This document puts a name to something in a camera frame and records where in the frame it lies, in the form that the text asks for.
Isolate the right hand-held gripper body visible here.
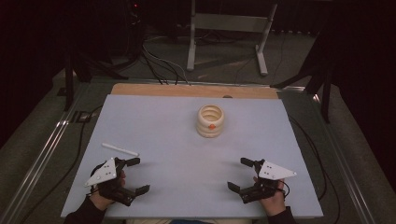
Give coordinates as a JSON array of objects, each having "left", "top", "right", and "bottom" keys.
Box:
[{"left": 238, "top": 159, "right": 298, "bottom": 205}]

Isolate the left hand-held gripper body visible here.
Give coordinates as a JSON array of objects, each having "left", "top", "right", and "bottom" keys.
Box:
[{"left": 84, "top": 157, "right": 138, "bottom": 207}]

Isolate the white pen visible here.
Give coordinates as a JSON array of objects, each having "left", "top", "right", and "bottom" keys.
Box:
[{"left": 101, "top": 142, "right": 140, "bottom": 158}]

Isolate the cream ribbed pen holder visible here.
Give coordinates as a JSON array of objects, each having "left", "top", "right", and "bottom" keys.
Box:
[{"left": 195, "top": 104, "right": 225, "bottom": 139}]

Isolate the person's left hand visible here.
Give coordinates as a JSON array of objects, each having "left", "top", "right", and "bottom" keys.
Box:
[{"left": 90, "top": 171, "right": 127, "bottom": 211}]

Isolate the person's right hand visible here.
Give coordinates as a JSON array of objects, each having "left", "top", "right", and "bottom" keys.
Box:
[{"left": 252, "top": 175, "right": 287, "bottom": 217}]

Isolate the light blue mat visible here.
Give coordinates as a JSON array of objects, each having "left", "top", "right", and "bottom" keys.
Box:
[{"left": 60, "top": 93, "right": 324, "bottom": 219}]

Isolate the floor socket box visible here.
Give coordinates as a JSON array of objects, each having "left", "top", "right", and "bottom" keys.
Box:
[{"left": 69, "top": 109, "right": 93, "bottom": 124}]

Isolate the black metal stand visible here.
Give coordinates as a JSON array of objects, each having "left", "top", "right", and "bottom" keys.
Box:
[
  {"left": 63, "top": 46, "right": 129, "bottom": 112},
  {"left": 270, "top": 27, "right": 333, "bottom": 124}
]

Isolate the white metal stand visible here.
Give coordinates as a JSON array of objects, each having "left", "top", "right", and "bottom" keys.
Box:
[{"left": 186, "top": 0, "right": 278, "bottom": 77}]

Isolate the dark pleated curtain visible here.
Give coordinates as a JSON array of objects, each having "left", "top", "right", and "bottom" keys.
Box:
[{"left": 270, "top": 0, "right": 332, "bottom": 35}]

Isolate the aluminium floor rail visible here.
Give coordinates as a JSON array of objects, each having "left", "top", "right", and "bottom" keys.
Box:
[
  {"left": 312, "top": 92, "right": 376, "bottom": 224},
  {"left": 0, "top": 83, "right": 92, "bottom": 224}
]

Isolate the white cable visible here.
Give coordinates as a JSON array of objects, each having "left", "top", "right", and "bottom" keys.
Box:
[{"left": 142, "top": 39, "right": 191, "bottom": 86}]

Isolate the thin black cable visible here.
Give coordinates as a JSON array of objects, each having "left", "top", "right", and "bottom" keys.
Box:
[{"left": 269, "top": 33, "right": 290, "bottom": 86}]

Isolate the bundle of black cables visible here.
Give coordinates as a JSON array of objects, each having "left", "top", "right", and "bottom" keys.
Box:
[{"left": 174, "top": 27, "right": 250, "bottom": 45}]

